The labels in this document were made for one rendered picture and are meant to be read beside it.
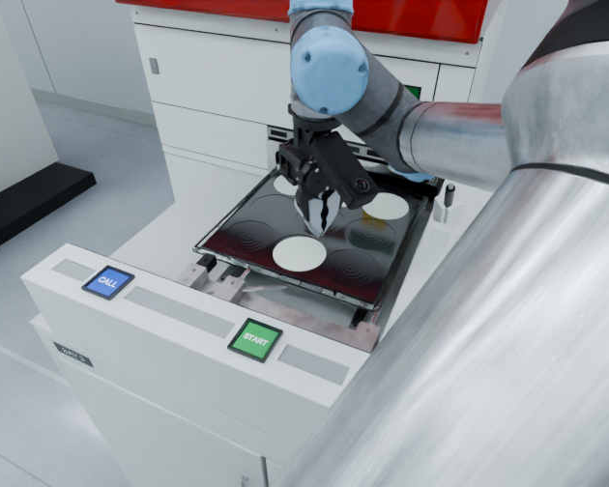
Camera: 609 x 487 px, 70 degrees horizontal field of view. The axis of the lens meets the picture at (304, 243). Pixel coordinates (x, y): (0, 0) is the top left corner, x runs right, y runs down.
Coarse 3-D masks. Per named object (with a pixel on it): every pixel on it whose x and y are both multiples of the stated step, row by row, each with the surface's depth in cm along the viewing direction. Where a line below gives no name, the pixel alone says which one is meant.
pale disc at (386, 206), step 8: (376, 200) 95; (384, 200) 95; (392, 200) 95; (400, 200) 95; (368, 208) 93; (376, 208) 93; (384, 208) 93; (392, 208) 93; (400, 208) 93; (408, 208) 93; (376, 216) 90; (384, 216) 90; (392, 216) 90; (400, 216) 90
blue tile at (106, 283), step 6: (108, 270) 68; (102, 276) 67; (108, 276) 67; (114, 276) 67; (120, 276) 67; (126, 276) 67; (96, 282) 66; (102, 282) 66; (108, 282) 66; (114, 282) 66; (120, 282) 66; (90, 288) 65; (96, 288) 65; (102, 288) 65; (108, 288) 65; (114, 288) 65; (108, 294) 64
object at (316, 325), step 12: (204, 288) 77; (216, 288) 77; (252, 300) 75; (264, 300) 75; (264, 312) 73; (276, 312) 73; (288, 312) 73; (300, 312) 73; (300, 324) 71; (312, 324) 71; (324, 324) 71; (336, 324) 71; (336, 336) 69; (348, 336) 69
